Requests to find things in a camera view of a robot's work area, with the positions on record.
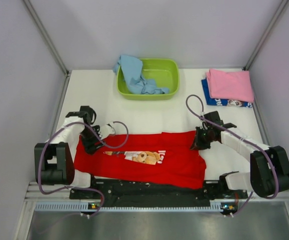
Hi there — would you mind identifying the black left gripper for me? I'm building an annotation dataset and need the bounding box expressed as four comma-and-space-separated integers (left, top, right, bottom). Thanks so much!
80, 125, 106, 155

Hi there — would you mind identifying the red printed t shirt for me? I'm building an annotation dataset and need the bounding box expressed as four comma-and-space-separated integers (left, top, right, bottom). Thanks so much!
74, 131, 207, 190

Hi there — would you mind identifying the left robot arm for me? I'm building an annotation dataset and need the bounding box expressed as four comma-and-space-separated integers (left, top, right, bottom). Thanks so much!
34, 106, 115, 199

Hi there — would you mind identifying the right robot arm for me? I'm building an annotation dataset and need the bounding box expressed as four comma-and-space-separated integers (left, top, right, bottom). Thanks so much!
190, 111, 289, 198

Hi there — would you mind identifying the blue printed folded t shirt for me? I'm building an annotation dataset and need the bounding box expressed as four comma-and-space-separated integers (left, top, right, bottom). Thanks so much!
201, 78, 253, 108

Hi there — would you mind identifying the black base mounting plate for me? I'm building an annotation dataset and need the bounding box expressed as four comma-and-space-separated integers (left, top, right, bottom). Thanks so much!
69, 178, 247, 208

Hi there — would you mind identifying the pink folded t shirt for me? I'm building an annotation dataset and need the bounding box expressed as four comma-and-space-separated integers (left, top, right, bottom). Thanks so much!
206, 68, 255, 103

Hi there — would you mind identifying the green plastic basin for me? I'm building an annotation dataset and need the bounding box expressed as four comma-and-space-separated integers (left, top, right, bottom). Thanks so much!
114, 58, 180, 101

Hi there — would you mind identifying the light blue t shirt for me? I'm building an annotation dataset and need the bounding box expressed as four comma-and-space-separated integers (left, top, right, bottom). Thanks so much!
113, 54, 170, 95

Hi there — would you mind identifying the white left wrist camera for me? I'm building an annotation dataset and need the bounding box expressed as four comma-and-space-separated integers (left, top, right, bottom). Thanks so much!
98, 121, 116, 140

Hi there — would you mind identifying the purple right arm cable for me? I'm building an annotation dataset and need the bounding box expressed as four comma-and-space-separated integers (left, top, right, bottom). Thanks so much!
185, 94, 280, 218

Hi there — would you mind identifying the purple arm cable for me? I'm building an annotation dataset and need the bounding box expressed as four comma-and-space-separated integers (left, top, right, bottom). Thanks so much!
185, 94, 280, 218
38, 121, 130, 218

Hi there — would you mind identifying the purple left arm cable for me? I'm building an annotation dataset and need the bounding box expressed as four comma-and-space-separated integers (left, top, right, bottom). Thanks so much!
38, 121, 130, 218

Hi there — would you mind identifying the grey slotted cable duct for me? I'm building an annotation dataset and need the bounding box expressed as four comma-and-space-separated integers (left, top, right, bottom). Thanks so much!
34, 202, 236, 213

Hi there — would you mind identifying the aluminium frame post left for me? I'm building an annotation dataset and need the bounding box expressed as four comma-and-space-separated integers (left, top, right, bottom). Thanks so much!
21, 0, 69, 76

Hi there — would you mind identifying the aluminium frame post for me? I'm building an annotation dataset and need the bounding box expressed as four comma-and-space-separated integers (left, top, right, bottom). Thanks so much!
243, 0, 289, 71
21, 0, 69, 76

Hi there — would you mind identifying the aluminium frame post right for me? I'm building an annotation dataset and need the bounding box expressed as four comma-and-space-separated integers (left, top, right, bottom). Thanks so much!
243, 0, 289, 71

